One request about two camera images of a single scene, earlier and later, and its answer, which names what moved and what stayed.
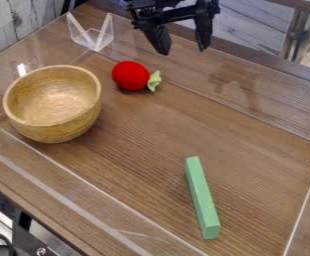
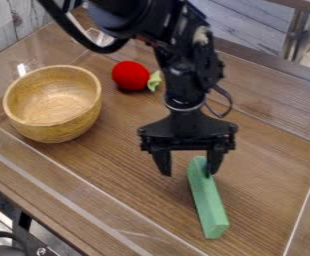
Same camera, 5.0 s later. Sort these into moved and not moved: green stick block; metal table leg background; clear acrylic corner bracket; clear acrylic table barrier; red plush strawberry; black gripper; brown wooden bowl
Moved: black gripper; green stick block; clear acrylic corner bracket
Not moved: metal table leg background; clear acrylic table barrier; red plush strawberry; brown wooden bowl
